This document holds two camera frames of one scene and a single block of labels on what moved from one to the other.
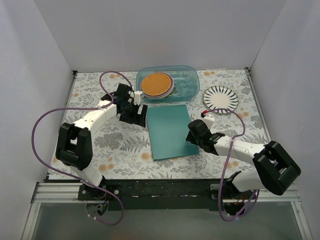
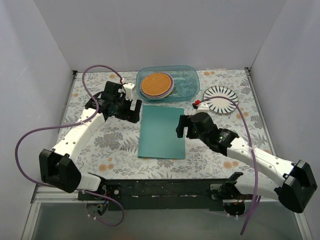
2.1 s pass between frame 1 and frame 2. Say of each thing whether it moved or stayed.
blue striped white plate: stayed
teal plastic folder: moved
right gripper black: moved
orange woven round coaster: stayed
